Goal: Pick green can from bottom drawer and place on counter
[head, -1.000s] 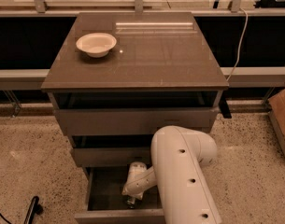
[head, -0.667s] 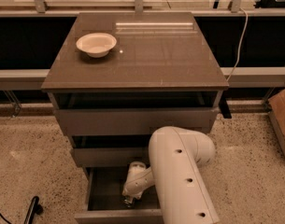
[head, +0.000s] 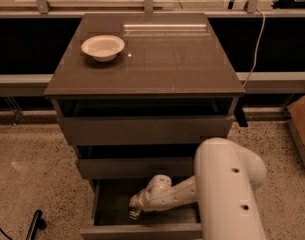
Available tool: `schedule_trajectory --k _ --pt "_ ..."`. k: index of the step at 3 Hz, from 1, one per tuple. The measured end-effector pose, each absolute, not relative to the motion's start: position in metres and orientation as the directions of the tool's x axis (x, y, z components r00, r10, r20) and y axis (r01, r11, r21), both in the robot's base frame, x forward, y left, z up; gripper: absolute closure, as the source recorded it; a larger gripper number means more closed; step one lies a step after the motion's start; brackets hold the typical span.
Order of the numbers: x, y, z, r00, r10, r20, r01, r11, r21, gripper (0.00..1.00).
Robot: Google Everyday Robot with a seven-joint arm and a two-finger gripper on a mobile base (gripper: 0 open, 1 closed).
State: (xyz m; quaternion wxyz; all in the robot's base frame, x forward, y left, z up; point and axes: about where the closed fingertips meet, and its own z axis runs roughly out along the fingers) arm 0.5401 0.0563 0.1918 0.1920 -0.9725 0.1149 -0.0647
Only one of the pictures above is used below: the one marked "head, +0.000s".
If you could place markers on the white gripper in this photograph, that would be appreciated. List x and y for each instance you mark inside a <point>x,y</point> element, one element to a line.
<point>137,202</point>

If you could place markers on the green soda can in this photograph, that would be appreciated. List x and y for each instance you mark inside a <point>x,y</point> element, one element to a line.
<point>134,213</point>

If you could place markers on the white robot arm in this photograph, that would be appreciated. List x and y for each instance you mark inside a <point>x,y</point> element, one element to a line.
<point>225,176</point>

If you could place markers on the grey open bottom drawer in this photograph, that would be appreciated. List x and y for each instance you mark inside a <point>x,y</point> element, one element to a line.
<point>110,219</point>

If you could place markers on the grey middle drawer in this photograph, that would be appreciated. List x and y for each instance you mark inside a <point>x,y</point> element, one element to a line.
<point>135,161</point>

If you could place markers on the grey top drawer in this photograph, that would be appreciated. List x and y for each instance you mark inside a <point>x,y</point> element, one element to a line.
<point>88,131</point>

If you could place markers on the grey drawer cabinet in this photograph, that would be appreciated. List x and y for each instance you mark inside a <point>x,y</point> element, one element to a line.
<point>164,55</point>

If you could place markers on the white bowl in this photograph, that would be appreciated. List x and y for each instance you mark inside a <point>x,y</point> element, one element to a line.
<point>103,48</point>

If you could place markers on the cardboard box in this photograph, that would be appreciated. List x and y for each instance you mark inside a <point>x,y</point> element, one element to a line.
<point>297,125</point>

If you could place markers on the metal railing frame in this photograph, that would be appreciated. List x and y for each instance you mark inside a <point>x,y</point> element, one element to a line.
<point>268,52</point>

